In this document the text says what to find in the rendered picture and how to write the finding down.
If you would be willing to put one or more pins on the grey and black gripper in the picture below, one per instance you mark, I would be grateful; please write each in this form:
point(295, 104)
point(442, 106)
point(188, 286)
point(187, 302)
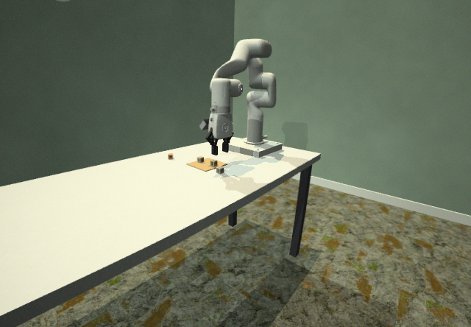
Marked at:
point(220, 126)

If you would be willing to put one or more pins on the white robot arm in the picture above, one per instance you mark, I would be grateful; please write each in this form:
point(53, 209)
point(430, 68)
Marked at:
point(247, 53)

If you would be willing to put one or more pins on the tan flat mat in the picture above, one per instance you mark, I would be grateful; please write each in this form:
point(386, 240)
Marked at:
point(205, 166)

